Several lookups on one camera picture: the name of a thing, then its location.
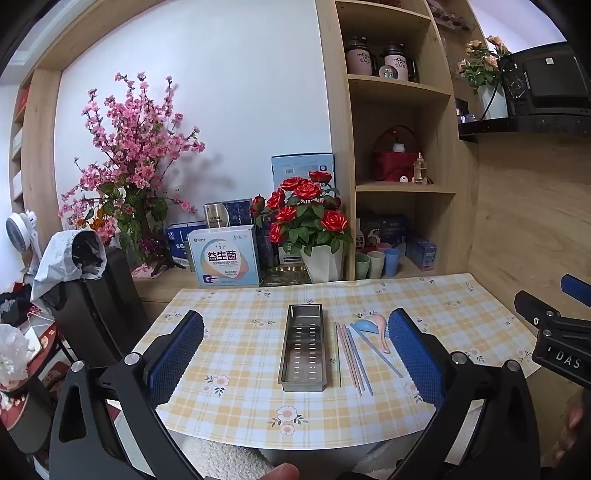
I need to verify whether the pink blossom flower arrangement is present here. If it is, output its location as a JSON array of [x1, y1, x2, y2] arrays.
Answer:
[[58, 71, 206, 274]]

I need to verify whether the stainless steel utensil tray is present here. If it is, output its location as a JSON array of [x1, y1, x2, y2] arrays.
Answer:
[[277, 304, 328, 393]]

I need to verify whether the white navy label box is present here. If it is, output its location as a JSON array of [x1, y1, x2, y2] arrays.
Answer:
[[277, 244, 305, 267]]

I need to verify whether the pink rose plant white pot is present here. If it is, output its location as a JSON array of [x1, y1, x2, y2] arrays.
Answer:
[[457, 36, 511, 120]]

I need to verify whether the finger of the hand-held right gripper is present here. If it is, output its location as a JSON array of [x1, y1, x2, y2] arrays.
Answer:
[[514, 290, 591, 384], [560, 274, 591, 308]]

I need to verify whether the small purple blue box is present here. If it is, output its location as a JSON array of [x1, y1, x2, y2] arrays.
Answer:
[[406, 237, 437, 271]]

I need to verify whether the red rose plant white pot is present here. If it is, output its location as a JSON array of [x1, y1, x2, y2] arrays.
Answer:
[[252, 171, 354, 283]]

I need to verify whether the small black tripod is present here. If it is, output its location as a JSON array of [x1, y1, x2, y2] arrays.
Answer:
[[148, 251, 188, 274]]

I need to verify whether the row of small jars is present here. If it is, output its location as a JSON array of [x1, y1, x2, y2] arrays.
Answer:
[[429, 2, 472, 31]]

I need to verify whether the white fluffy rug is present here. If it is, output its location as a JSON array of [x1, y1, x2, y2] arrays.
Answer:
[[184, 436, 280, 480]]

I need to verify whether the light blue flat box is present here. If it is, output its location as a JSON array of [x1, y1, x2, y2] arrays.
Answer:
[[271, 154, 335, 204]]

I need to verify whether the person's left hand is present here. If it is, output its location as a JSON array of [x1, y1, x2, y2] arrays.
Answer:
[[259, 462, 301, 480]]

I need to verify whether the white small fan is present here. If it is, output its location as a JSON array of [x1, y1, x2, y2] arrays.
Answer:
[[6, 210, 43, 259]]

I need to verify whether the white plastic bag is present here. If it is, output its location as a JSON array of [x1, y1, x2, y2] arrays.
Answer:
[[0, 323, 34, 387]]

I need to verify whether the white pastel printed box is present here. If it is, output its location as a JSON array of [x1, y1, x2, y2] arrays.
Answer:
[[187, 226, 262, 288]]

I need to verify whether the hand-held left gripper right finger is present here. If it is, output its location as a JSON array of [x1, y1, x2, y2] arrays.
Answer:
[[389, 308, 541, 480]]

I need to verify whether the blue and white box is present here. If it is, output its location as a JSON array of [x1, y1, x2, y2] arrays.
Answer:
[[165, 222, 208, 271]]

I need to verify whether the dark blue illustrated box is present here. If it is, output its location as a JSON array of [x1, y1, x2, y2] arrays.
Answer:
[[358, 212, 410, 257]]

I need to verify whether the wooden shelf unit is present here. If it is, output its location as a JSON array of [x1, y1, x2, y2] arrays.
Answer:
[[316, 0, 483, 283]]

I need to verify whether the pink spoon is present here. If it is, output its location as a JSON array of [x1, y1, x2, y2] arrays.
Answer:
[[369, 315, 392, 355]]

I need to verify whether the blue spoon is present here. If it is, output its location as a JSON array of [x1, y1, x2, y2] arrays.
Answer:
[[350, 319, 385, 348]]

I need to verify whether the person's right hand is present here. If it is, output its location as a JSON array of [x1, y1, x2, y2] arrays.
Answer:
[[566, 399, 586, 432]]

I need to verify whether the black microwave oven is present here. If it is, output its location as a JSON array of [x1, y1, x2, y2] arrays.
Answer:
[[499, 42, 591, 121]]

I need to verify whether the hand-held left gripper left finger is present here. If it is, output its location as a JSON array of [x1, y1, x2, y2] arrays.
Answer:
[[48, 310, 206, 480]]

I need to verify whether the black counter ledge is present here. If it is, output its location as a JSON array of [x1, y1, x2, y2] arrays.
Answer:
[[458, 115, 591, 144]]

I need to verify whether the black chair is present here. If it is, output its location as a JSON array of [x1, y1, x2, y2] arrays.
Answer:
[[46, 247, 149, 370]]

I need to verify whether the yellow checkered floral tablecloth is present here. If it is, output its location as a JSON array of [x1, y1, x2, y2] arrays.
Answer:
[[154, 273, 543, 450]]

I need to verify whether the grey white garment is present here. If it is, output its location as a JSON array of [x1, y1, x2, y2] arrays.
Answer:
[[30, 229, 108, 302]]

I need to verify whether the red basket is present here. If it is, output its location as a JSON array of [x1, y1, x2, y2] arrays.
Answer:
[[372, 124, 419, 182]]

